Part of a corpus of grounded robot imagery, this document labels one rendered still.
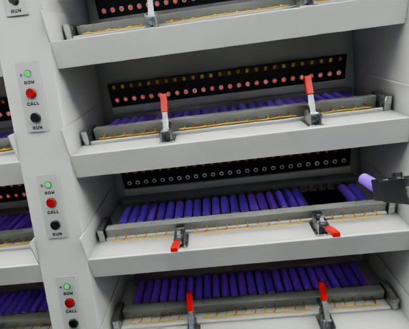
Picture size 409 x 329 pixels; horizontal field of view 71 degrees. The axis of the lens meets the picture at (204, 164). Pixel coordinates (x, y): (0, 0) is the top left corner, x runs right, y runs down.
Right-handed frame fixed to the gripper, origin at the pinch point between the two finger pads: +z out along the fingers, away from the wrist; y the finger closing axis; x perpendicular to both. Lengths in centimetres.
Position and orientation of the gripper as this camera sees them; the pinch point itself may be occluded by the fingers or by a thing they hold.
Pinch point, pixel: (398, 188)
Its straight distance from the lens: 44.4
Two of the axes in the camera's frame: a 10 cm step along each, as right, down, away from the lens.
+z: 1.0, 1.1, 9.9
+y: -9.9, 1.0, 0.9
